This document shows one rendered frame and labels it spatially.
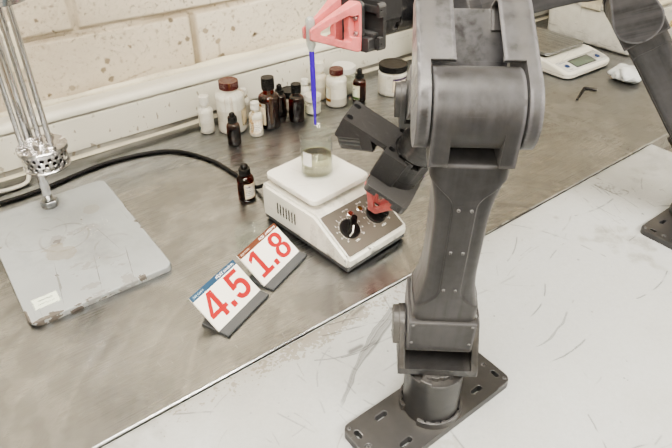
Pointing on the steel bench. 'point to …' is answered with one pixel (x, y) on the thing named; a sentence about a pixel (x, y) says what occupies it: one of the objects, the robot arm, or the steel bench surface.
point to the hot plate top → (291, 180)
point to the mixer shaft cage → (38, 157)
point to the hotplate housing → (279, 201)
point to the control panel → (371, 232)
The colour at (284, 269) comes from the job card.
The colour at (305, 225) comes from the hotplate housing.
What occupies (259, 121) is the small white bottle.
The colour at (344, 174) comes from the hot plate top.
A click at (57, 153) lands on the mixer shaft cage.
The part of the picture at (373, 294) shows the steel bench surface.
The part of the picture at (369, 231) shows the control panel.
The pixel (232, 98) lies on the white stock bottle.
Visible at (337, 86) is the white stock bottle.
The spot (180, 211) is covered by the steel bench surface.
